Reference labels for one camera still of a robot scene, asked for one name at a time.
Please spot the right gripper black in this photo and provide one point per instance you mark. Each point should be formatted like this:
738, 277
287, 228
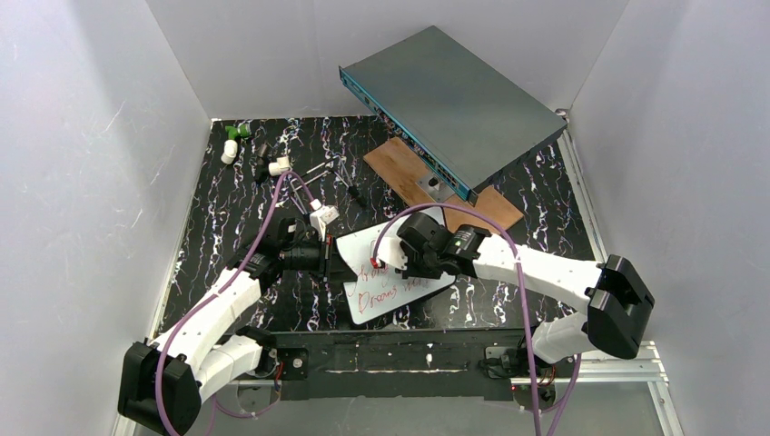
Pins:
407, 245

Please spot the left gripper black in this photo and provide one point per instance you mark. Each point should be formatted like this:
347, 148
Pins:
325, 257

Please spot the small whiteboard red writing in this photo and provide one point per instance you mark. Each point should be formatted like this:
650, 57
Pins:
378, 291

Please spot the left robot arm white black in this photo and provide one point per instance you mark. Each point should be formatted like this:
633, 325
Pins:
166, 380

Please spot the white pipe elbow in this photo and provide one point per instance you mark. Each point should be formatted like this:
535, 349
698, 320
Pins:
230, 152

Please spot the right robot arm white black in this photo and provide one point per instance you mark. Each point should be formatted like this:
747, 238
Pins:
610, 301

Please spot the white and black fitting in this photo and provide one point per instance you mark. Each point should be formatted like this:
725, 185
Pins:
266, 167

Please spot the wooden board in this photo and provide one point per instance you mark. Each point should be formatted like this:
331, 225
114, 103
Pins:
400, 168

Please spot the green pipe fitting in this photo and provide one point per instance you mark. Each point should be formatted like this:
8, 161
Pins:
237, 132

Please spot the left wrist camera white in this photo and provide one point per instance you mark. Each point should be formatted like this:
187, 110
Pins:
321, 216

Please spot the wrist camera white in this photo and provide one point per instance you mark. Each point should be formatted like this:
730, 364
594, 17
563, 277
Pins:
388, 253
321, 216

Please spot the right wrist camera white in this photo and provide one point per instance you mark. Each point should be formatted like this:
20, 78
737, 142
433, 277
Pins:
388, 253

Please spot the black wire easel stand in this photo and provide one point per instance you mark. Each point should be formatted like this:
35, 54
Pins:
331, 170

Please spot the metal bracket with knob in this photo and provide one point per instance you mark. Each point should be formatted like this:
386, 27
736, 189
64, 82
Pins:
432, 189

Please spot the teal network switch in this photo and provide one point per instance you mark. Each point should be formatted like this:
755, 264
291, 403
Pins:
464, 119

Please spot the aluminium frame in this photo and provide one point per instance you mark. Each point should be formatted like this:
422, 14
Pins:
166, 380

